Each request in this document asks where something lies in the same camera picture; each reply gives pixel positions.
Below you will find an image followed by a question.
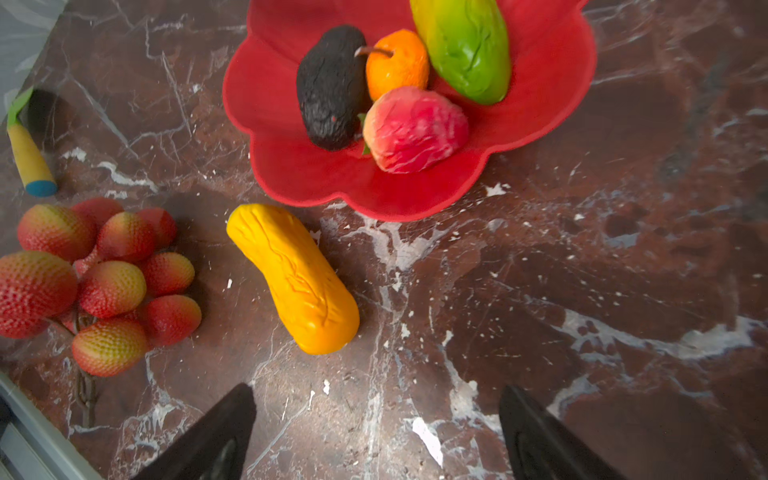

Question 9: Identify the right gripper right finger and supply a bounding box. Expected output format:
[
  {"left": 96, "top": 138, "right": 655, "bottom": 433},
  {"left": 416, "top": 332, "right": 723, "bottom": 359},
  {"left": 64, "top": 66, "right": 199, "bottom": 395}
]
[{"left": 499, "top": 386, "right": 625, "bottom": 480}]

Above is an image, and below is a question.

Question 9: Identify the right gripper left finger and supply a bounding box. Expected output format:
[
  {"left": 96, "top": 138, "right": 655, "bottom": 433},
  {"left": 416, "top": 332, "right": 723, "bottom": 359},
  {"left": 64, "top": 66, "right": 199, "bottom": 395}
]
[{"left": 135, "top": 383, "right": 257, "bottom": 479}]

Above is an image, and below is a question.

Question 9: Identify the yellow fake fruit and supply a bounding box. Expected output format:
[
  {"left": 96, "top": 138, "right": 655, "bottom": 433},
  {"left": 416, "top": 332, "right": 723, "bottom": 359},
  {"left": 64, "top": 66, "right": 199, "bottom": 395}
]
[{"left": 226, "top": 204, "right": 360, "bottom": 355}]

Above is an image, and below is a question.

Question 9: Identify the red fake lychee bunch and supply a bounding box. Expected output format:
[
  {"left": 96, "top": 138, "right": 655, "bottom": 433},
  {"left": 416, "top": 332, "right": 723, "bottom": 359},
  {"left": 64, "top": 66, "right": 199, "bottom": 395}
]
[{"left": 1, "top": 198, "right": 203, "bottom": 428}]

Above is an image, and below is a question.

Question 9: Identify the red yellow fake peach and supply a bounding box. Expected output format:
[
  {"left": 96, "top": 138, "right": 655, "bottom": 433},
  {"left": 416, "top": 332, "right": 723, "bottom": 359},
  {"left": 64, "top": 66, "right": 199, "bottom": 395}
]
[{"left": 362, "top": 86, "right": 469, "bottom": 174}]

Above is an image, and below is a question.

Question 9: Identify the dark fake avocado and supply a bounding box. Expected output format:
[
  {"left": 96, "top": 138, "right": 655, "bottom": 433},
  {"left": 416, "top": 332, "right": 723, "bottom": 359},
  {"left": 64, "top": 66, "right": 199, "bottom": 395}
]
[{"left": 296, "top": 25, "right": 372, "bottom": 151}]

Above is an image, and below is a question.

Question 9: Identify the small orange fake tangerine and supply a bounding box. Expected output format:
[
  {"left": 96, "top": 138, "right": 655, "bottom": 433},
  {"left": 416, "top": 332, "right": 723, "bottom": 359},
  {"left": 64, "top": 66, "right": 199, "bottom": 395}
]
[{"left": 355, "top": 29, "right": 431, "bottom": 101}]

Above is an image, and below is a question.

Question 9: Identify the green yellow fake mango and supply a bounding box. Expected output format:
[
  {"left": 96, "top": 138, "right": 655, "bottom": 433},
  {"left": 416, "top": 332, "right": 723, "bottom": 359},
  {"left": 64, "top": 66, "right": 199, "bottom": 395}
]
[{"left": 409, "top": 0, "right": 512, "bottom": 105}]

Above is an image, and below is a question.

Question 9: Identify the red flower-shaped fruit bowl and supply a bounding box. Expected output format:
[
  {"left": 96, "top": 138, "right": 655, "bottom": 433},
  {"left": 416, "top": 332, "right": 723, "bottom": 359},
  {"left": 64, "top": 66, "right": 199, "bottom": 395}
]
[{"left": 223, "top": 1, "right": 597, "bottom": 221}]

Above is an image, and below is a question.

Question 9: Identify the aluminium frame rail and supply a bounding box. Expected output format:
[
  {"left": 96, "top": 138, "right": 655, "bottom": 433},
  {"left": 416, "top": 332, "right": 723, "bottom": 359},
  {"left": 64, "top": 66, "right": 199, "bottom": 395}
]
[{"left": 1, "top": 373, "right": 101, "bottom": 479}]

